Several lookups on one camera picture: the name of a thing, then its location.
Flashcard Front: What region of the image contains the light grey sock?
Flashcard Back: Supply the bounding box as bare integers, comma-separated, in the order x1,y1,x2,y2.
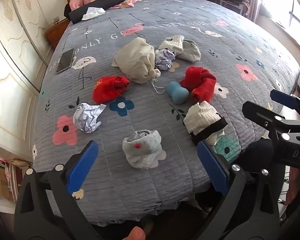
176,40,202,63

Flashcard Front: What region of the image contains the white wardrobe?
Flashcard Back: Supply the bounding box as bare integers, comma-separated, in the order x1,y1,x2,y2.
0,0,73,153

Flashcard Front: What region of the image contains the grey floral printed blanket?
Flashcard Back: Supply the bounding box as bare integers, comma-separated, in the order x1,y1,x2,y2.
31,0,300,224

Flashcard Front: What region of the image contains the red sock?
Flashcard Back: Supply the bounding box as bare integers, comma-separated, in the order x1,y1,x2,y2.
179,66,217,103
92,75,130,104

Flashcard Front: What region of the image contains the white tissue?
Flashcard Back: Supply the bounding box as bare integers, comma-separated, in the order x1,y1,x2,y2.
81,7,107,21

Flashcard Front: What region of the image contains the beige drawstring bag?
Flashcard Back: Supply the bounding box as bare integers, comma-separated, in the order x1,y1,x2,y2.
112,37,165,95

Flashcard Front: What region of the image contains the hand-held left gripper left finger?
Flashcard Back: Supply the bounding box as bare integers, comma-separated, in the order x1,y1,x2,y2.
14,140,103,240

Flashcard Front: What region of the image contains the blue dumbbell-shaped toy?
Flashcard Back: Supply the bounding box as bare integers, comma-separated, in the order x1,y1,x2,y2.
167,81,190,105

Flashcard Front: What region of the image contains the cardboard box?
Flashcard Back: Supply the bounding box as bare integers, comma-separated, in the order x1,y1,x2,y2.
0,155,33,203

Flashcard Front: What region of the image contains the black smartphone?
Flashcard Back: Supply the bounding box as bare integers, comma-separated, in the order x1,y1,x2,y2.
56,48,75,74

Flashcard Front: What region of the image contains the person's left hand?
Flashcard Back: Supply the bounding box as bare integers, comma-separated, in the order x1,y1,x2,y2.
124,226,147,240

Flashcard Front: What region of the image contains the wooden nightstand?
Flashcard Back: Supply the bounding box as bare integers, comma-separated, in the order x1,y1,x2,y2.
44,18,70,49

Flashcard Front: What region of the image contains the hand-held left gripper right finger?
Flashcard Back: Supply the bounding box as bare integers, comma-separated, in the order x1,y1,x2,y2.
197,141,282,240

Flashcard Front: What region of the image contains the white sock with black band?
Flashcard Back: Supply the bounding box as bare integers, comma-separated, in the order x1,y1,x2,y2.
183,101,228,145

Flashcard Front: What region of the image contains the white ribbed sock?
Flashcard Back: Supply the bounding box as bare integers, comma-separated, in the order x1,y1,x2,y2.
158,35,185,54

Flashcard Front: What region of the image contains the black bolster pillow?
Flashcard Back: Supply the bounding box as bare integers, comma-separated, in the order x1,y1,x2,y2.
64,0,127,24

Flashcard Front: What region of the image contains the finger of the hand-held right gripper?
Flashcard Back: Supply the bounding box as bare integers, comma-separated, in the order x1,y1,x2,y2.
270,89,300,117
242,101,300,140

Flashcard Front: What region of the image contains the window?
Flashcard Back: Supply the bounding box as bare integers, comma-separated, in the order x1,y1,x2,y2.
262,0,300,63

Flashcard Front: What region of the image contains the lavender paper ball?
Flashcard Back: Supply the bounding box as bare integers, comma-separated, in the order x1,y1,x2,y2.
73,102,107,133
154,49,177,71

